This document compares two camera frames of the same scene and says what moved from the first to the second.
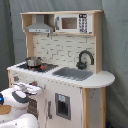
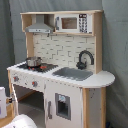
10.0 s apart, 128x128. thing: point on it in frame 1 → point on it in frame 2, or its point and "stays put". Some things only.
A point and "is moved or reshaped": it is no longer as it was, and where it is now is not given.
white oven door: [36, 106] is moved or reshaped
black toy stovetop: [43, 67] stays put
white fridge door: [63, 105] stays put
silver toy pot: [34, 61] stays put
